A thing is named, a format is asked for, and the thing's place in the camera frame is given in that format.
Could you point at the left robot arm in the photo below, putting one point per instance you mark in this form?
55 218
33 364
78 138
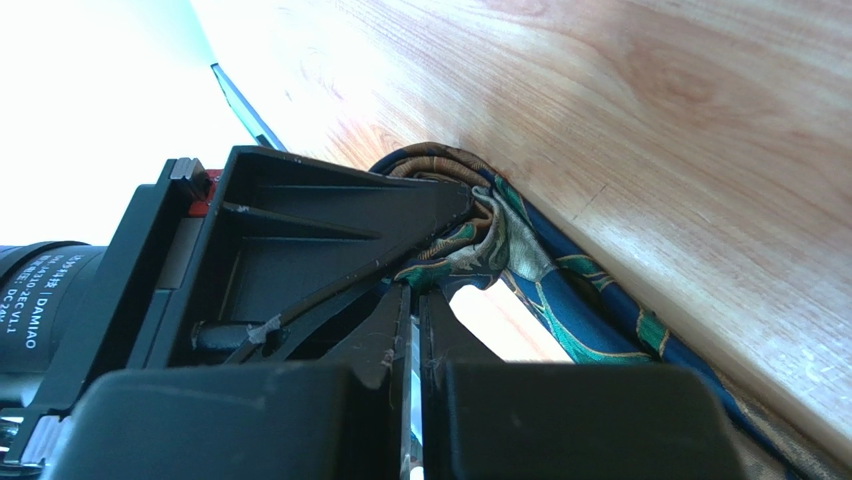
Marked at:
245 324

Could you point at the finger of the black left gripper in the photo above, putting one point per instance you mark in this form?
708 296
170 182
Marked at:
287 243

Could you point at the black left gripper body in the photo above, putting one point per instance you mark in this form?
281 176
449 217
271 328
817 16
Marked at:
71 311

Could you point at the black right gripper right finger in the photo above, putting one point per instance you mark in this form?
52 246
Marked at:
485 418

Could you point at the blue brown floral tie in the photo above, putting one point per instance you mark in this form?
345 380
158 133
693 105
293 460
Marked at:
581 305

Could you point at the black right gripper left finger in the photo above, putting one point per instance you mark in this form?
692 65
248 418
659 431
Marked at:
338 417

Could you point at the white whiteboard black frame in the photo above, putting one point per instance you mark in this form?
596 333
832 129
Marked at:
245 112

